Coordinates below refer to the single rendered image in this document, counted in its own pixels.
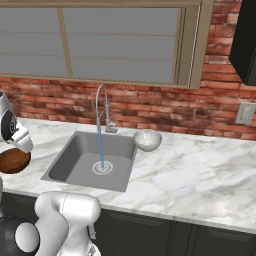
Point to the grey speckled bowl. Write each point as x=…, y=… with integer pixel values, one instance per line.
x=147, y=140

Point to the beige framed window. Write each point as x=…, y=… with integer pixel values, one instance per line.
x=100, y=40

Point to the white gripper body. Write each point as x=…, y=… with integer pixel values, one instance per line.
x=22, y=138

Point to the black wall cupboard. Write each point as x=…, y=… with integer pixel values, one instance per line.
x=245, y=43

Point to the brown bowl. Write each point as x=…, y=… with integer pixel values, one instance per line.
x=13, y=161

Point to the silver spring tap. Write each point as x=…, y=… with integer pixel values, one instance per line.
x=107, y=115

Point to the grey sink basin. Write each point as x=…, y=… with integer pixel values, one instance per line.
x=80, y=163

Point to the blue water stream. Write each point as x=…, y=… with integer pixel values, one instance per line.
x=101, y=150

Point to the grey wall socket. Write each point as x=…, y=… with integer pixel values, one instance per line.
x=245, y=113

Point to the black base cupboard door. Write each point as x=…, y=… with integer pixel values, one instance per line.
x=20, y=205
x=223, y=241
x=136, y=235

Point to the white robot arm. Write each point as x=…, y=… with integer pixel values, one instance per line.
x=63, y=213

